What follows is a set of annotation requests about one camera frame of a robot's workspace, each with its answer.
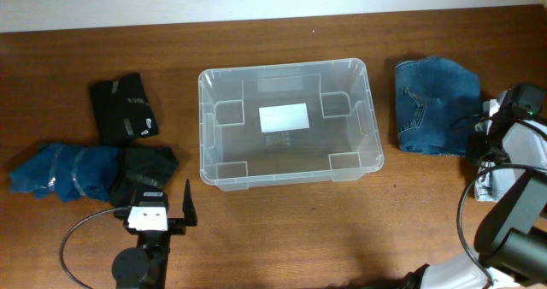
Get dark blue jeans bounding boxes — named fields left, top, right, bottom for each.
left=395, top=56, right=481, bottom=156

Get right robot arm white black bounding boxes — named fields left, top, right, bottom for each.
left=399, top=83, right=546, bottom=289

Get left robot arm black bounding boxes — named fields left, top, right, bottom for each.
left=111, top=180, right=197, bottom=289

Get dark green taped cloth bundle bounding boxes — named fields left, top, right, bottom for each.
left=109, top=146, right=179, bottom=207

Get blue taped cloth bundle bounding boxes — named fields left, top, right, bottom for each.
left=9, top=143, right=121, bottom=203

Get black folded shirt with logo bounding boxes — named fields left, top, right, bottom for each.
left=89, top=73, right=159, bottom=146

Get white label inside bin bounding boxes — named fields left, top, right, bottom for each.
left=259, top=103, right=309, bottom=133

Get clear plastic storage bin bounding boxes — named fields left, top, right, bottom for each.
left=198, top=58, right=385, bottom=192

